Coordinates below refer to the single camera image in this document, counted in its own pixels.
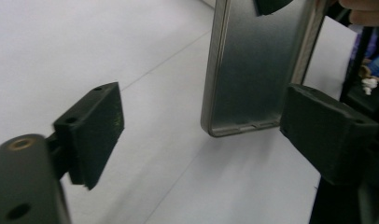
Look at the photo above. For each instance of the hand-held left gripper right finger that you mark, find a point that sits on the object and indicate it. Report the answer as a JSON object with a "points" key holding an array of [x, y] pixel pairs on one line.
{"points": [[327, 137]]}

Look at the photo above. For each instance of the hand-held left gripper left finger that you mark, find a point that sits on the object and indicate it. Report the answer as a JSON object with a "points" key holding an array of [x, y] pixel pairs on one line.
{"points": [[91, 133]]}

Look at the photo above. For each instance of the pale grey table mat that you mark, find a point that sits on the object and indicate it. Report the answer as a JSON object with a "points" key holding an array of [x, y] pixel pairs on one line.
{"points": [[85, 46]]}

